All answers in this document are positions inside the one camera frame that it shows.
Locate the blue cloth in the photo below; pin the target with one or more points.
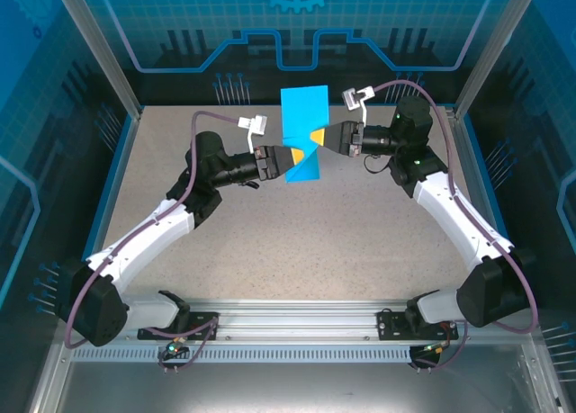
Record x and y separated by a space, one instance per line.
303 111

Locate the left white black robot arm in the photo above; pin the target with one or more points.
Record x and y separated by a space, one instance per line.
144 233

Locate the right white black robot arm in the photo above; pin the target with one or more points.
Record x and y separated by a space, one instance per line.
454 215

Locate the blue table edge strip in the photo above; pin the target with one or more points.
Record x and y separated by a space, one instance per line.
491 197
110 197

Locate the grey metal tray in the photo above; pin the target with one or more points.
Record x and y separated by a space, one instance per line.
288 386

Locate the aluminium side rail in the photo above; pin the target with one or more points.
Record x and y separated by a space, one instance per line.
461 138

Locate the aluminium frame post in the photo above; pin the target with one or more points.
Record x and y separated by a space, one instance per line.
492 48
99 48

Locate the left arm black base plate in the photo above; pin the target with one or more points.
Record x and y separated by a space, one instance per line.
204 316

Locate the wide aluminium base rail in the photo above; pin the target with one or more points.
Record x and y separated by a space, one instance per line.
297 318

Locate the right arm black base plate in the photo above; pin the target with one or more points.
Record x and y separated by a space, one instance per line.
388 325

